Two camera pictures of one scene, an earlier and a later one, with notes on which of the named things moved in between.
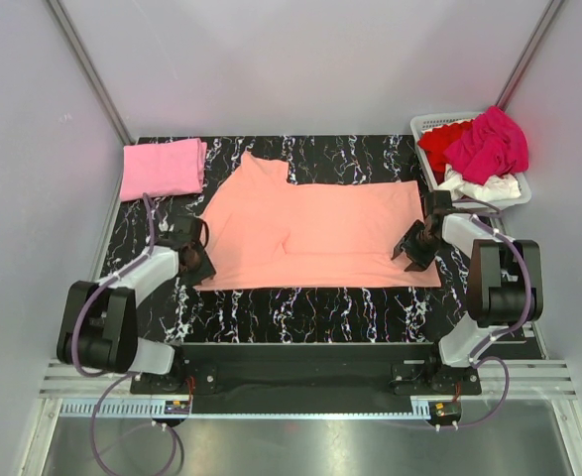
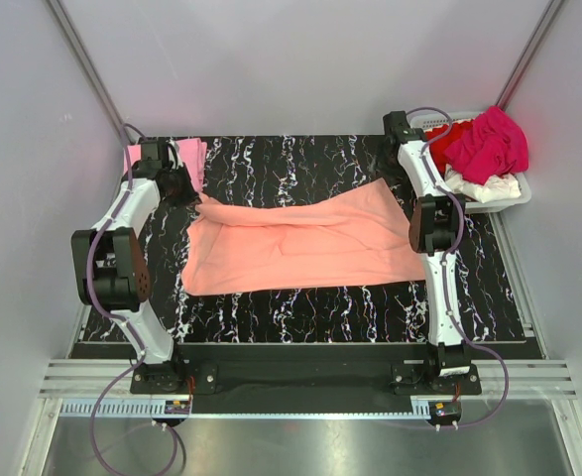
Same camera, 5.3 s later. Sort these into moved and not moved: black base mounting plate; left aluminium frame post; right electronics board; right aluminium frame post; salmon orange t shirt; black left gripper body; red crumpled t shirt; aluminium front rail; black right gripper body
Moved: salmon orange t shirt; black right gripper body; black left gripper body
Not moved: black base mounting plate; right aluminium frame post; red crumpled t shirt; left aluminium frame post; aluminium front rail; right electronics board
